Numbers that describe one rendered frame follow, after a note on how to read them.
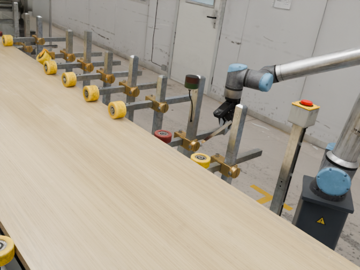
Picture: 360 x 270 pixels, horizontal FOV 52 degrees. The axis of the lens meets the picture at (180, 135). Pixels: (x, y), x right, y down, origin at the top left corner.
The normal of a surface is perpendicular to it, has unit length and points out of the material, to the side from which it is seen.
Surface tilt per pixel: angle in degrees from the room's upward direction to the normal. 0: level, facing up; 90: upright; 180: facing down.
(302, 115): 90
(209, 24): 90
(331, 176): 95
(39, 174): 0
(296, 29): 90
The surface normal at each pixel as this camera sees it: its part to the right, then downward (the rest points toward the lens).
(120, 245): 0.13, -0.91
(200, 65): -0.75, 0.18
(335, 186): -0.46, 0.39
